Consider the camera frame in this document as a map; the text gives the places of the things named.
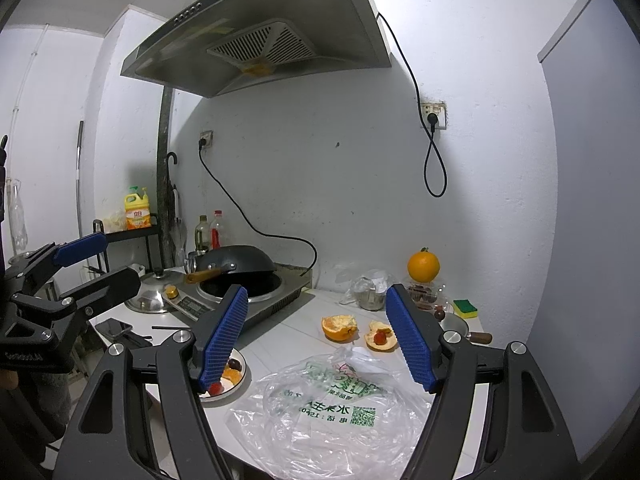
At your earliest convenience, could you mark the clear printed plastic bag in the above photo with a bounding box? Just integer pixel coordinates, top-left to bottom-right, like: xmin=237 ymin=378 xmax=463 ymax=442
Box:
xmin=229 ymin=345 xmax=436 ymax=480

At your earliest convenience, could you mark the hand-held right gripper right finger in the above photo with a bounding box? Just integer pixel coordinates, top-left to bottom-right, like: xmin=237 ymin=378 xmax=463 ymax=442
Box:
xmin=385 ymin=283 xmax=583 ymax=480

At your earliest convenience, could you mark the black pouch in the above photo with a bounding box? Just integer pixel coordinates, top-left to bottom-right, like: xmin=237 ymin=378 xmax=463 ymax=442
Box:
xmin=115 ymin=332 xmax=153 ymax=349

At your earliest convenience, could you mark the steel induction cooker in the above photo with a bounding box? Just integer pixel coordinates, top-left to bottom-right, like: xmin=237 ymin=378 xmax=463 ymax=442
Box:
xmin=172 ymin=260 xmax=313 ymax=333

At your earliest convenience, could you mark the half orange in peel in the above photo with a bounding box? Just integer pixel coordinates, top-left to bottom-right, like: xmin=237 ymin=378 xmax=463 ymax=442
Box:
xmin=321 ymin=315 xmax=360 ymax=343

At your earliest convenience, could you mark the clear glass bottle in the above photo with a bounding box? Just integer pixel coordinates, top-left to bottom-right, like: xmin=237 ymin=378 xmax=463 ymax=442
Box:
xmin=10 ymin=180 xmax=29 ymax=253

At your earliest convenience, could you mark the black wok with wooden handle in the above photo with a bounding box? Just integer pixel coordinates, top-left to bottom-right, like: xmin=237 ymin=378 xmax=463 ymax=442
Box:
xmin=184 ymin=245 xmax=277 ymax=283

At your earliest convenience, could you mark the metal rod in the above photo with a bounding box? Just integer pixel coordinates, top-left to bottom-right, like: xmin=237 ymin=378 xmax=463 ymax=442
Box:
xmin=75 ymin=121 xmax=84 ymax=241

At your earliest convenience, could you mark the black hood power cable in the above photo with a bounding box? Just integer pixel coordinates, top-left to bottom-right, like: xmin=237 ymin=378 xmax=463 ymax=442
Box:
xmin=376 ymin=12 xmax=448 ymax=198

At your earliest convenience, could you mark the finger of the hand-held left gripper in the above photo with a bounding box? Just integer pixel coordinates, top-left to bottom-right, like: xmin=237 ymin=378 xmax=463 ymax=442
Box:
xmin=10 ymin=266 xmax=142 ymax=372
xmin=7 ymin=232 xmax=110 ymax=295

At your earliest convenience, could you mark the white plate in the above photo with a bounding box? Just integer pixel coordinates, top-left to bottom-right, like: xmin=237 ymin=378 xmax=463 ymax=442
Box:
xmin=197 ymin=347 xmax=248 ymax=403

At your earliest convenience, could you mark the steel range hood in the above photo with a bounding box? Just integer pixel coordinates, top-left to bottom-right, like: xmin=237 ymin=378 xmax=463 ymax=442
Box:
xmin=120 ymin=0 xmax=393 ymax=98

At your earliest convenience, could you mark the black smartphone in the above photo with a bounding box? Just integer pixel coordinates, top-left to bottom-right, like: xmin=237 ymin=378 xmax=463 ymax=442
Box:
xmin=95 ymin=319 xmax=133 ymax=337

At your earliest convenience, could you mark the black cooker power cable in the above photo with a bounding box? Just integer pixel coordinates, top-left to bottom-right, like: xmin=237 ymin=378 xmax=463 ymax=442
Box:
xmin=199 ymin=137 xmax=318 ymax=277

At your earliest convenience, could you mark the black metal rack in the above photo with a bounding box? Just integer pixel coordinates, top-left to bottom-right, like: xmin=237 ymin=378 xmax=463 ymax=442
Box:
xmin=92 ymin=220 xmax=163 ymax=286

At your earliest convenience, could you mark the red label bottle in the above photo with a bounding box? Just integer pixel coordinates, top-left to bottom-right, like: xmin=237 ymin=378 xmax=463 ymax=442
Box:
xmin=210 ymin=210 xmax=226 ymax=251

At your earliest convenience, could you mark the steel pot with lid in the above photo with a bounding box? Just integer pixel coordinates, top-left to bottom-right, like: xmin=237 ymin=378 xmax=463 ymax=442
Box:
xmin=434 ymin=307 xmax=493 ymax=346

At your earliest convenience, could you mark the orange peel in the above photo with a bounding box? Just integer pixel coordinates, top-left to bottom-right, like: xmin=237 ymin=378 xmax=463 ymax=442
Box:
xmin=364 ymin=321 xmax=399 ymax=352

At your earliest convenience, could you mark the dark folded umbrella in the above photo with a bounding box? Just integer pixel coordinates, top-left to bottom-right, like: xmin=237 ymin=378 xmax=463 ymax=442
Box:
xmin=167 ymin=152 xmax=189 ymax=267

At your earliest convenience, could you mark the whole orange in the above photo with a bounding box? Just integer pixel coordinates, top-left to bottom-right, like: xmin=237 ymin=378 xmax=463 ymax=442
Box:
xmin=407 ymin=247 xmax=441 ymax=283

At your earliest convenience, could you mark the steel cup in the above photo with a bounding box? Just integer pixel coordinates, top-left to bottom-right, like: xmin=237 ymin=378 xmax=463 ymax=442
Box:
xmin=357 ymin=280 xmax=388 ymax=311

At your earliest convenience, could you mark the yellow detergent bottle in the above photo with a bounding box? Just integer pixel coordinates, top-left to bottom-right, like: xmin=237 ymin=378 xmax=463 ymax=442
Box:
xmin=124 ymin=186 xmax=152 ymax=231

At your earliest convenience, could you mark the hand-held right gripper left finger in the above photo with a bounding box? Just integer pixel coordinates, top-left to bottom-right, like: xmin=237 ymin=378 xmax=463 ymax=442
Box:
xmin=52 ymin=284 xmax=249 ymax=480

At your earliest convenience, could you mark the dark vertical pipe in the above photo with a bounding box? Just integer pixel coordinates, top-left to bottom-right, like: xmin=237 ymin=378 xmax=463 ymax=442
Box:
xmin=156 ymin=87 xmax=174 ymax=271

